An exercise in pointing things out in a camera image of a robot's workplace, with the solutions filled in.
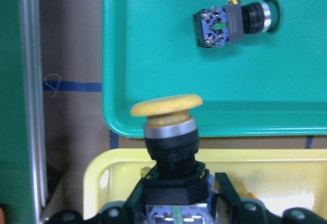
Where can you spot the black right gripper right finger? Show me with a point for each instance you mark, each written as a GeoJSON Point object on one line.
{"type": "Point", "coordinates": [250, 210]}

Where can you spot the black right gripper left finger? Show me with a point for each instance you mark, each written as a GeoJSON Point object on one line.
{"type": "Point", "coordinates": [130, 211]}

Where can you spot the yellow push button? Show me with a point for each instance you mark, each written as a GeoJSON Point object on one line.
{"type": "Point", "coordinates": [176, 189]}

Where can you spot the green push button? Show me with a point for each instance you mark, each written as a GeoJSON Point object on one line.
{"type": "Point", "coordinates": [217, 26]}

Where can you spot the yellow plastic tray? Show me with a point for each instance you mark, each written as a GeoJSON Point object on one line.
{"type": "Point", "coordinates": [281, 179]}

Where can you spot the green conveyor belt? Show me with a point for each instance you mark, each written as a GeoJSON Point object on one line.
{"type": "Point", "coordinates": [23, 173]}

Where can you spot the green plastic tray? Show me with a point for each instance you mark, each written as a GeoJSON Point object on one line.
{"type": "Point", "coordinates": [265, 84]}

